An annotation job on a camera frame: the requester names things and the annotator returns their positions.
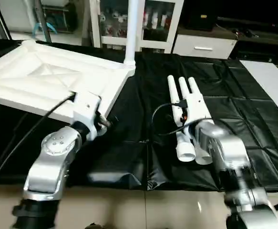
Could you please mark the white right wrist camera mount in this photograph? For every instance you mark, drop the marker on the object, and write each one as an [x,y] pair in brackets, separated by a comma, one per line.
[196,107]

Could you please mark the white side table black legs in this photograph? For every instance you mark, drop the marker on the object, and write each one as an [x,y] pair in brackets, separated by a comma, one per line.
[272,81]

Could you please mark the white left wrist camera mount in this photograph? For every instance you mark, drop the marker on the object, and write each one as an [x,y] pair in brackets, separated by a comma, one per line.
[86,107]

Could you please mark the white plastic table top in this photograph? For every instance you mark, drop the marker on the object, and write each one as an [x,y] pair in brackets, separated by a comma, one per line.
[34,81]

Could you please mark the white plastic table leg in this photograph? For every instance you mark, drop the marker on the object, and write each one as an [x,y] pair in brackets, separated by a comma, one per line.
[193,86]
[173,90]
[182,86]
[131,28]

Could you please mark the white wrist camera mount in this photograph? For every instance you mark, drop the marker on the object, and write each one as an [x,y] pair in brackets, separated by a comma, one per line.
[86,107]
[196,107]

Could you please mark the white glass door cabinet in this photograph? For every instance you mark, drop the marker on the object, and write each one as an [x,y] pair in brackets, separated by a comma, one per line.
[155,44]

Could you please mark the black box device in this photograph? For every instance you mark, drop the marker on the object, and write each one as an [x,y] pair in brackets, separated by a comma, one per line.
[203,19]

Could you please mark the white drawer unit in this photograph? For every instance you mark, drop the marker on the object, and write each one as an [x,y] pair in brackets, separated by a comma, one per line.
[203,47]

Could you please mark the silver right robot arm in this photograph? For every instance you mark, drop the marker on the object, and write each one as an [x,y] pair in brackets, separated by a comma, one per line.
[224,152]

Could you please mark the teal floor stand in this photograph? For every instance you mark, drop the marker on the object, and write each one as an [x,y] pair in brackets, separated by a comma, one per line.
[46,27]

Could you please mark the black plastic mat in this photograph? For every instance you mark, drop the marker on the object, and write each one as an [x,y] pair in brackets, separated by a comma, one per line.
[253,124]

